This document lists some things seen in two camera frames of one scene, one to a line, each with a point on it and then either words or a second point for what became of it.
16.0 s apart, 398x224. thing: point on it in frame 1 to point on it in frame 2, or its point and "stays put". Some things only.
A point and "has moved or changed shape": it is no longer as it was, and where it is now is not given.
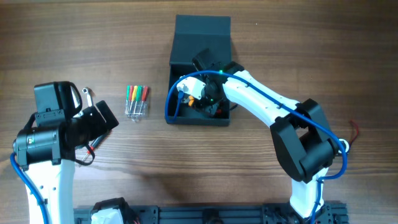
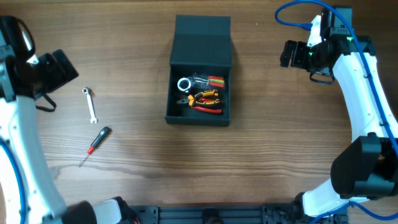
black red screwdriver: [95, 144] stays put
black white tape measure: [347, 145] to [184, 84]
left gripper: [101, 115] to [58, 70]
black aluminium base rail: [250, 213] stays put
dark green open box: [193, 35] stays put
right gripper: [203, 101] to [298, 54]
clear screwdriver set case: [137, 101] has moved or changed shape
